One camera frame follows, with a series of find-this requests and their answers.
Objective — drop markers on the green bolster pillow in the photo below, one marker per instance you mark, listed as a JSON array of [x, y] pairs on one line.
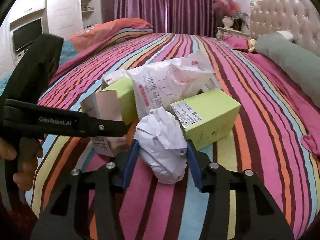
[[287, 55]]

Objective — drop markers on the purple curtain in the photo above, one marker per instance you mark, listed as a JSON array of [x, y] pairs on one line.
[[162, 5]]

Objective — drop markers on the white vase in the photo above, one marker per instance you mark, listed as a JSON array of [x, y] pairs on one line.
[[227, 22]]

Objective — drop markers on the white wardrobe unit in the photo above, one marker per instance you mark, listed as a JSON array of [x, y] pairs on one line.
[[62, 7]]

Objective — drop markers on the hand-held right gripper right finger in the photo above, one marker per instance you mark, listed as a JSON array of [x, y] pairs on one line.
[[195, 170]]

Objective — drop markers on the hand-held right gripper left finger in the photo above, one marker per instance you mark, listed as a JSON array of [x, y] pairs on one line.
[[130, 166]]

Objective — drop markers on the white paper ball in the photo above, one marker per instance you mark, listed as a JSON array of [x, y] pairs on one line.
[[162, 145]]

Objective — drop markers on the white nightstand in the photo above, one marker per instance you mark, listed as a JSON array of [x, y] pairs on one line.
[[232, 32]]

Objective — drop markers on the pink feather flowers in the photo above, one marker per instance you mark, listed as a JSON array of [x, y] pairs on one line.
[[226, 6]]

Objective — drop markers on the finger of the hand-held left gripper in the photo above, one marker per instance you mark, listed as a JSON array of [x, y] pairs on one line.
[[75, 126]]

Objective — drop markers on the orange pink duvet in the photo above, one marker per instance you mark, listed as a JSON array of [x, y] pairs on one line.
[[100, 33]]

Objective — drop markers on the dark potted plant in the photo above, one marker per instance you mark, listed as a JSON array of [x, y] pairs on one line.
[[241, 20]]

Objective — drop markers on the green carton box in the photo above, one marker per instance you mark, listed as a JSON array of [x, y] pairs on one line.
[[122, 92], [212, 115]]

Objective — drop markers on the black television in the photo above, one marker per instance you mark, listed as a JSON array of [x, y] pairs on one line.
[[27, 36]]

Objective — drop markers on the cream tufted headboard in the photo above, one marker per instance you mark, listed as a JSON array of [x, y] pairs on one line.
[[282, 10]]

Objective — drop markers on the yellow plush toy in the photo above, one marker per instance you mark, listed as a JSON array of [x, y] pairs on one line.
[[252, 45]]

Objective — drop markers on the large pink pillow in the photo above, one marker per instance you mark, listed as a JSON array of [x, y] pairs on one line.
[[280, 85]]

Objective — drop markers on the white cushion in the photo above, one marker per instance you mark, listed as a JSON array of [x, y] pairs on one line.
[[285, 34]]

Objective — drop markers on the person's left hand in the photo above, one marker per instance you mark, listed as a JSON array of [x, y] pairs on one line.
[[6, 150]]

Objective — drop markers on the white plastic bag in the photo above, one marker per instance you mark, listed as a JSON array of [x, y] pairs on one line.
[[162, 80]]

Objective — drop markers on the small pink pillow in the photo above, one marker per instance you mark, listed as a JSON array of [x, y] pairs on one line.
[[237, 42]]

